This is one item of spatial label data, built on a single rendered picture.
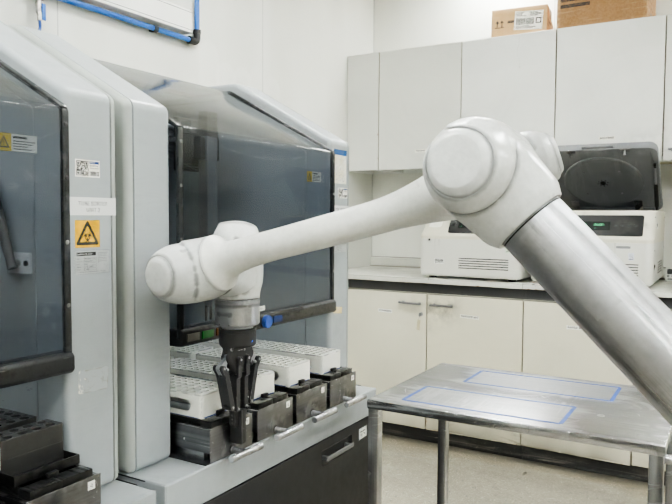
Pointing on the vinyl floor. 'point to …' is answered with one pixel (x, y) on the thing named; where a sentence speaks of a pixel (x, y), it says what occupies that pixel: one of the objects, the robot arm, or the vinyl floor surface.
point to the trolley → (525, 416)
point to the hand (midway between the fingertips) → (238, 425)
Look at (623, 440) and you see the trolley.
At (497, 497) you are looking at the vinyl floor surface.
